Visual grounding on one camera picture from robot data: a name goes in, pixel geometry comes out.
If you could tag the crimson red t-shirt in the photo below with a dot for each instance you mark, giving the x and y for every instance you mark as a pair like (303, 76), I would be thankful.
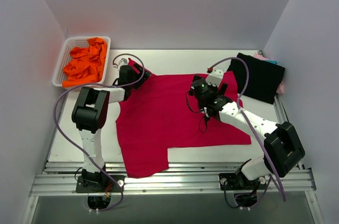
(156, 118)

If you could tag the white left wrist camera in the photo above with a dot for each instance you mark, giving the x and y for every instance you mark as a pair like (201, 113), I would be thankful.
(120, 63)

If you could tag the white plastic basket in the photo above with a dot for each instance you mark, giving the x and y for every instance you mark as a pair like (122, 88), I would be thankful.
(64, 57)

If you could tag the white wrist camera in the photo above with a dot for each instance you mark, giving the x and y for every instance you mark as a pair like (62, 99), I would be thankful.
(120, 63)
(215, 76)

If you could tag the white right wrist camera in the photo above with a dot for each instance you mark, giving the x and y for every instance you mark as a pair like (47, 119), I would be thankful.
(215, 76)

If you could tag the crumpled orange t-shirt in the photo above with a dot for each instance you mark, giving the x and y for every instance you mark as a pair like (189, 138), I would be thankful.
(87, 64)

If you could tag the folded teal t-shirt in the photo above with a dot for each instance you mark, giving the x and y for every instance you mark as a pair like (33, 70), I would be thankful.
(272, 61)

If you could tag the folded pink t-shirt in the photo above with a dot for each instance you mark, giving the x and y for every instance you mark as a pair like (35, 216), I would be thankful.
(280, 89)

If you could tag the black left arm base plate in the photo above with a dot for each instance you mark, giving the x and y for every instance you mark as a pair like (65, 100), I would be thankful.
(104, 185)

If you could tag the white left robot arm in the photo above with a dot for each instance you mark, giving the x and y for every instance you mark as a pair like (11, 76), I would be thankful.
(90, 113)

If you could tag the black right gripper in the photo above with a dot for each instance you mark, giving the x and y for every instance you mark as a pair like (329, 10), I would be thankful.
(221, 89)

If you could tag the aluminium rail frame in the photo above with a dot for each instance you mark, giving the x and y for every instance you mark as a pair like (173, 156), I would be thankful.
(190, 171)

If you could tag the folded black t-shirt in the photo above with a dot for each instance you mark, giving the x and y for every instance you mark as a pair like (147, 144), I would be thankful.
(262, 77)

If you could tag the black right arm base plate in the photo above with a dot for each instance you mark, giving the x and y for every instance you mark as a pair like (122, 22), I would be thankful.
(238, 182)

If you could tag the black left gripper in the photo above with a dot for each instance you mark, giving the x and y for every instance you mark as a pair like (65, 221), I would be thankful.
(140, 73)

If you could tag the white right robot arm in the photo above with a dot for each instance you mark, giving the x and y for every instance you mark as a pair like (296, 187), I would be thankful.
(280, 142)

